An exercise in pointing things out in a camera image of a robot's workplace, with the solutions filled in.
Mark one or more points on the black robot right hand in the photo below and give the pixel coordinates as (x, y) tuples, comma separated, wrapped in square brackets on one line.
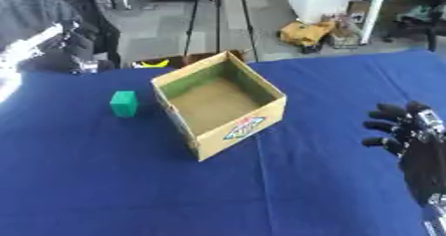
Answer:
[(423, 160)]

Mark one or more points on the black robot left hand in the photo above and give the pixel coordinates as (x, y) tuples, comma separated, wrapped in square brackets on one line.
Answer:
[(64, 55)]

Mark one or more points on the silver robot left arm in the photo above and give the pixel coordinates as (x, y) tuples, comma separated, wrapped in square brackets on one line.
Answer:
[(23, 52)]

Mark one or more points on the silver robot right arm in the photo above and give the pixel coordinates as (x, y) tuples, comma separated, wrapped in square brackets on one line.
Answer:
[(436, 216)]

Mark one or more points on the brown cardboard box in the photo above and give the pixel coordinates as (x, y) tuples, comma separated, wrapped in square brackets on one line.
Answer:
[(191, 59)]

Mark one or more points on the tan cardboard box green inside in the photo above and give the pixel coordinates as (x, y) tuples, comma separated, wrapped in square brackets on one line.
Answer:
[(220, 107)]

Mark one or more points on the green block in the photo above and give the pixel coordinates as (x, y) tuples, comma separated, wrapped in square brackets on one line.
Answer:
[(124, 104)]

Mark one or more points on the yellow object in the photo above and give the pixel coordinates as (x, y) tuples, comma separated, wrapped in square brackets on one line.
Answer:
[(155, 64)]

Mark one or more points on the black chair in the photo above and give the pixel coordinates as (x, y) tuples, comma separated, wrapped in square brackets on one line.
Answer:
[(427, 14)]

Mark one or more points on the white pole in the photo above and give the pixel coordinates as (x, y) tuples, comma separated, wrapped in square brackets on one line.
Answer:
[(373, 11)]

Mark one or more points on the black tripod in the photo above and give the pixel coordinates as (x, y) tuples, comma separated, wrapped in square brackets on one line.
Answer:
[(219, 11)]

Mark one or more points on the white cabinet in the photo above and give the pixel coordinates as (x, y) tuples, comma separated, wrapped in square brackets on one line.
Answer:
[(320, 1)]

